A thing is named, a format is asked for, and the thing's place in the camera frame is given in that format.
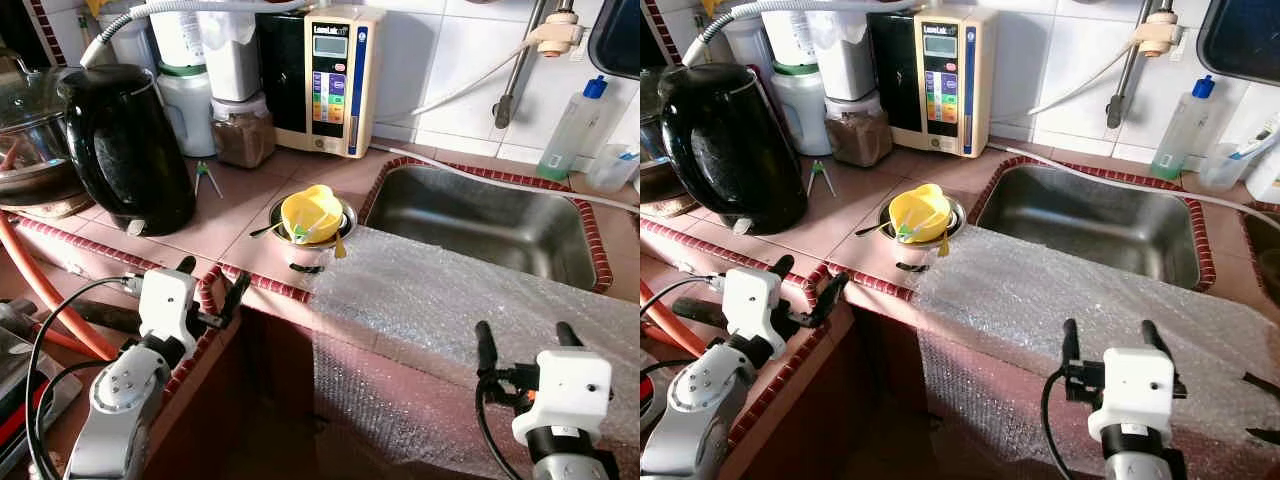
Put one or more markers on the steel spoon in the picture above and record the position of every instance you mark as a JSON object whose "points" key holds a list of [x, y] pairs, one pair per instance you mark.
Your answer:
{"points": [[265, 230], [872, 230]]}

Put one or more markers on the shallow steel bowl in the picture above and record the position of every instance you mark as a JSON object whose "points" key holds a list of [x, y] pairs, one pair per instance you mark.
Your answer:
{"points": [[310, 260], [920, 260]]}

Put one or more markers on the yellow plastic spouted bowl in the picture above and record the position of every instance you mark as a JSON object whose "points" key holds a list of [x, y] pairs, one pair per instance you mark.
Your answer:
{"points": [[918, 210], [310, 210]]}

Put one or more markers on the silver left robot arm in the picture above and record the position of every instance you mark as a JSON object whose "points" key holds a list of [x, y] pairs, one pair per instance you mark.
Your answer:
{"points": [[700, 410], [115, 410]]}

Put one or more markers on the clear bubble wrap sheet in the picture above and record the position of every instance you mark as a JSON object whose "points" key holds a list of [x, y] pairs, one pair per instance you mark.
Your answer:
{"points": [[430, 290], [1040, 290]]}

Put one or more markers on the black electric kettle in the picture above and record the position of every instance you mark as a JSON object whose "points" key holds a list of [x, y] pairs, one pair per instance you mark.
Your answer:
{"points": [[735, 150], [130, 150]]}

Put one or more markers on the steel sink basin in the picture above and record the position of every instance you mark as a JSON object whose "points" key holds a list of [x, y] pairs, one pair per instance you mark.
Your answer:
{"points": [[1090, 220], [1265, 245], [480, 220]]}

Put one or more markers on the jar of brown powder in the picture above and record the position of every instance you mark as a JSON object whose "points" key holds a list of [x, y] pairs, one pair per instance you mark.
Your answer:
{"points": [[243, 140], [860, 140]]}

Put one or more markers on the white jug with green lid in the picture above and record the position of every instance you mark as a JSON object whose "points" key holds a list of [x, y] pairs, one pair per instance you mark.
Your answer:
{"points": [[185, 115], [800, 115]]}

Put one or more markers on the clear plastic cup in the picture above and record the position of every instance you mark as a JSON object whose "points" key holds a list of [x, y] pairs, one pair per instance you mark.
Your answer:
{"points": [[610, 170], [1222, 170]]}

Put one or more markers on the white plastic bottle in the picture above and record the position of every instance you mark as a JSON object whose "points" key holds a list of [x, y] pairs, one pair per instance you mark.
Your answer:
{"points": [[1268, 175]]}

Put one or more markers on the clear bottle with blue cap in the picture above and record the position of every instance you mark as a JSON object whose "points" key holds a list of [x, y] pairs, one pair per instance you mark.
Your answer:
{"points": [[570, 135], [1180, 135]]}

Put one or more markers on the white plastic wrapped container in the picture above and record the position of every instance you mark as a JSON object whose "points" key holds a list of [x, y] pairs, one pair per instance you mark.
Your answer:
{"points": [[230, 60], [843, 60]]}

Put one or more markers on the white and green tube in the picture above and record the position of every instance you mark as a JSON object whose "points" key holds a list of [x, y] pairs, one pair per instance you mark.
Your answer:
{"points": [[1255, 145]]}

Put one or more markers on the cream and black water ionizer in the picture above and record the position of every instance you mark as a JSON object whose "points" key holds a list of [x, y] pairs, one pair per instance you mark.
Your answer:
{"points": [[945, 90], [330, 90]]}

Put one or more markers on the translucent plastic container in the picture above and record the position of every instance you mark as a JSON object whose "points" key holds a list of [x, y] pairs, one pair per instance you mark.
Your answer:
{"points": [[128, 48], [745, 48]]}

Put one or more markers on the white labelled bottle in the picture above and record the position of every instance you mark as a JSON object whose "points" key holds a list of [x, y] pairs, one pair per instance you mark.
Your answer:
{"points": [[178, 40], [790, 40]]}

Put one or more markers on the steel faucet pipe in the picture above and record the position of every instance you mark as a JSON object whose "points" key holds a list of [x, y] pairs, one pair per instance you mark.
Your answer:
{"points": [[515, 80], [1127, 80]]}

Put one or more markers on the black hanging pan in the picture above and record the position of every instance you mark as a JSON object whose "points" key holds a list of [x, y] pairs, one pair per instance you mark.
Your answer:
{"points": [[620, 35], [1245, 40]]}

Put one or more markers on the cream faucet diverter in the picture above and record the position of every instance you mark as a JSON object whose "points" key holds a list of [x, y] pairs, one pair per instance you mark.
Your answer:
{"points": [[1160, 35], [558, 35]]}

